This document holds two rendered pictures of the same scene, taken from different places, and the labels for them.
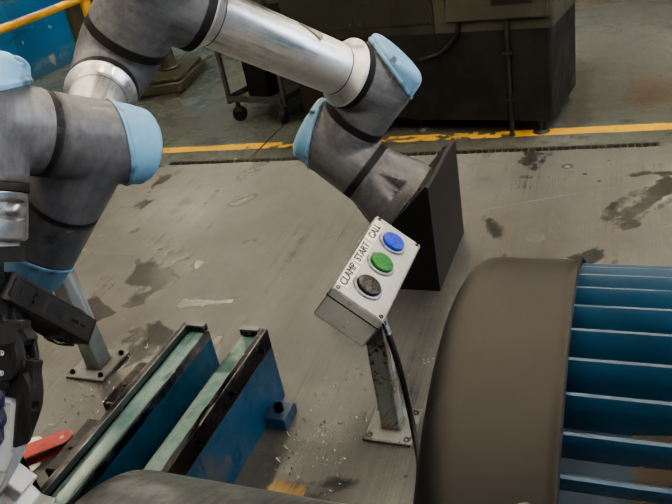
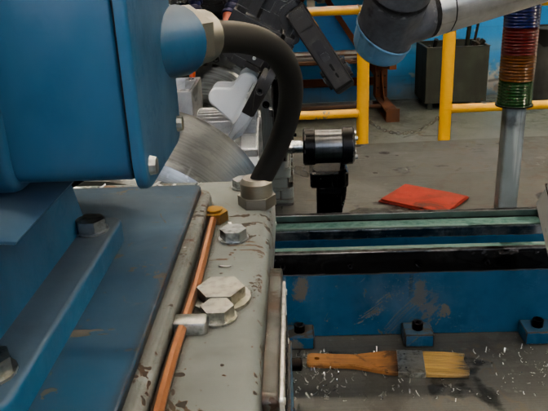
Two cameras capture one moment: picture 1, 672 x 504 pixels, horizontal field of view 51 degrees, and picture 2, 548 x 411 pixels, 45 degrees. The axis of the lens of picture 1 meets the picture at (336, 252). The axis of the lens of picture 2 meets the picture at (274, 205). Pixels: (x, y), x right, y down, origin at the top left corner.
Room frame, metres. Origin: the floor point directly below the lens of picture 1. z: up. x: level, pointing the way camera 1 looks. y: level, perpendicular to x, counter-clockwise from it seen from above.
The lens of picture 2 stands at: (0.18, -0.44, 1.31)
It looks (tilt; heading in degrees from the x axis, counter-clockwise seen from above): 21 degrees down; 67
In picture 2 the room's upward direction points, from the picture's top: 3 degrees counter-clockwise
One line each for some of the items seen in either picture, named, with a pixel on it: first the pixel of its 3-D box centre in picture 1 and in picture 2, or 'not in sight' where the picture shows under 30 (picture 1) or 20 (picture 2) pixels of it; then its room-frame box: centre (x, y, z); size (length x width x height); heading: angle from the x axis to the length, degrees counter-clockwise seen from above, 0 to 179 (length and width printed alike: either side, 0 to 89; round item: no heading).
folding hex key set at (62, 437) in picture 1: (45, 448); not in sight; (0.83, 0.48, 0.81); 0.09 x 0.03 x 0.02; 108
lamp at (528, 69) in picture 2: not in sight; (517, 66); (1.03, 0.44, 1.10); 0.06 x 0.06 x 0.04
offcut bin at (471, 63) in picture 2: not in sight; (452, 56); (3.76, 4.00, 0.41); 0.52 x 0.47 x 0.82; 157
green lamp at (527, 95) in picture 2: not in sight; (514, 92); (1.03, 0.44, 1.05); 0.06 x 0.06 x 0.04
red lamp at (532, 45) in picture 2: not in sight; (519, 40); (1.03, 0.44, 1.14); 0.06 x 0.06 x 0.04
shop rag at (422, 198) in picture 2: not in sight; (423, 198); (0.98, 0.62, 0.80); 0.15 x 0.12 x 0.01; 118
